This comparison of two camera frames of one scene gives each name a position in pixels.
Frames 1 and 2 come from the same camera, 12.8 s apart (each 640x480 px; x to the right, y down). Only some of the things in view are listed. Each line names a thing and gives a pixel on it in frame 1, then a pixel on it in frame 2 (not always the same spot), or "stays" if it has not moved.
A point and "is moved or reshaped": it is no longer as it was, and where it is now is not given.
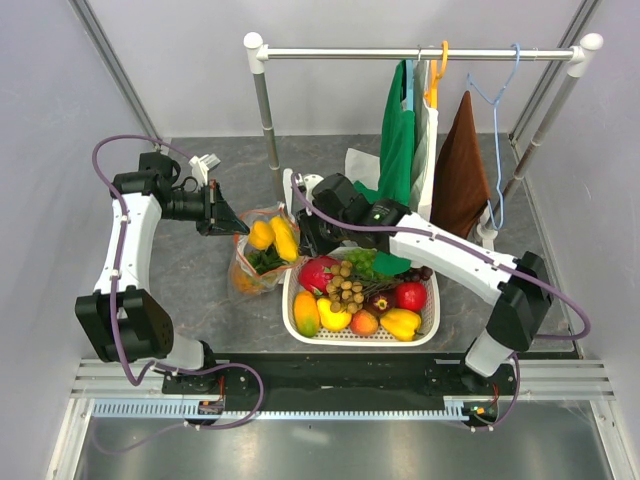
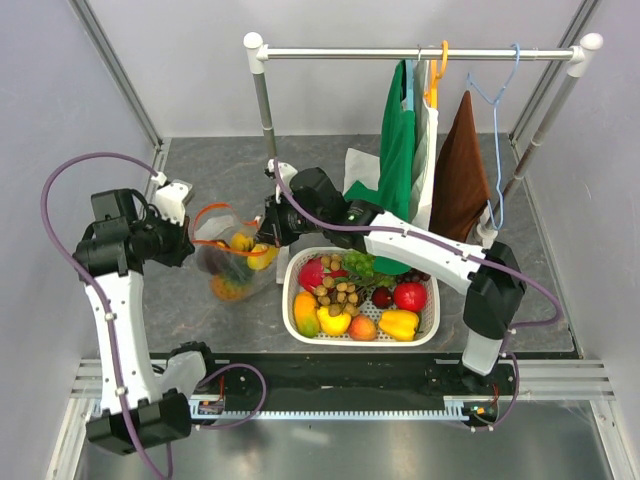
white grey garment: x=365 y=164 stays
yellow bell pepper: x=402 y=324 stays
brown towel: x=460 y=187 stays
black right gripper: x=310 y=245 to x=272 y=228
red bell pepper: x=411 y=295 stays
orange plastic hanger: x=432 y=98 stays
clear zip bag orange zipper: x=267 y=245 is moved or reshaped
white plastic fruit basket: x=426 y=334 stays
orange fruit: x=261 y=235 is moved or reshaped
